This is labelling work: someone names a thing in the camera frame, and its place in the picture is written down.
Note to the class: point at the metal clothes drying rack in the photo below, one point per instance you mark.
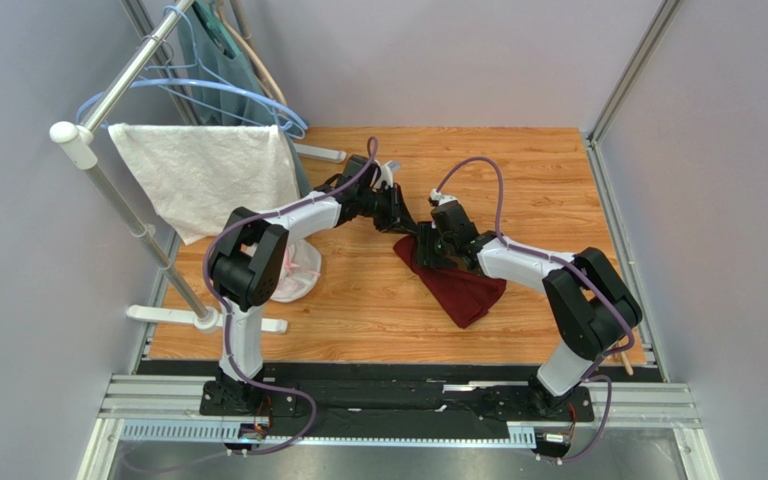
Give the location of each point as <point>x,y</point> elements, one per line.
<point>159,62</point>

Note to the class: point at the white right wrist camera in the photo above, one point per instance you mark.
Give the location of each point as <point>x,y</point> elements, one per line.
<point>438,198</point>

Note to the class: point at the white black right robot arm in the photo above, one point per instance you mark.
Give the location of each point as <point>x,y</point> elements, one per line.
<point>594,311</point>

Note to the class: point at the wooden handled fork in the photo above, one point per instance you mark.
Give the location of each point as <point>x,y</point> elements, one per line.
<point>623,358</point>

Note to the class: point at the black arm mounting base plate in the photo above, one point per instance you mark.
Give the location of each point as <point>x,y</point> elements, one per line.
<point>390,401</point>

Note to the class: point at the teal garment on hanger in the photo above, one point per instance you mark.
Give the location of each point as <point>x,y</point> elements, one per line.
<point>237,73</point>

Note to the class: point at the beige wooden hanger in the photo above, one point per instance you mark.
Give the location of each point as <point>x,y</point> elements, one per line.
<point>232,16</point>

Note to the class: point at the dark red cloth napkin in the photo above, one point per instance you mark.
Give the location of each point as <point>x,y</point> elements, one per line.
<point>464,297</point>

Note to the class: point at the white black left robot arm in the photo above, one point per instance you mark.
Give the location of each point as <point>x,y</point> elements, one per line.
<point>244,263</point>

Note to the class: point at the white mesh laundry bag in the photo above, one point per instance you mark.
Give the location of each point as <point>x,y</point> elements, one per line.
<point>300,270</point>

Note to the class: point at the aluminium frame rail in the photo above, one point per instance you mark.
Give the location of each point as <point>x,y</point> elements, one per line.
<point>162,408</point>

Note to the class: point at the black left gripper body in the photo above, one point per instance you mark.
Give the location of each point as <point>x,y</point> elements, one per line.
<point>382,207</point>

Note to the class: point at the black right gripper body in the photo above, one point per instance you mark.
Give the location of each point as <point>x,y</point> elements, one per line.
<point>433,250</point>

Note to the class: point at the white towel on rack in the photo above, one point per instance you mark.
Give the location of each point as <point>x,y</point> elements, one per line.
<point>167,163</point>

